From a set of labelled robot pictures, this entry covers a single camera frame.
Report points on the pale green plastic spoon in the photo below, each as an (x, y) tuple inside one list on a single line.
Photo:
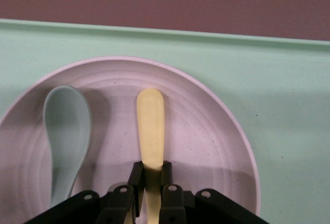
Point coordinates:
[(67, 121)]

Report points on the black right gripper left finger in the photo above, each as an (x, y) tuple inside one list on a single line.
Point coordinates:
[(116, 206)]

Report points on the white round ridged plate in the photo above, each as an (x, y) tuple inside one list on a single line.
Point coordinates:
[(193, 131)]

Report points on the mint green rectangular tray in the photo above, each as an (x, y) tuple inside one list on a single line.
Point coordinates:
[(283, 92)]

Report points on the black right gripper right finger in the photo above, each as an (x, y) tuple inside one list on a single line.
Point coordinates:
[(175, 206)]

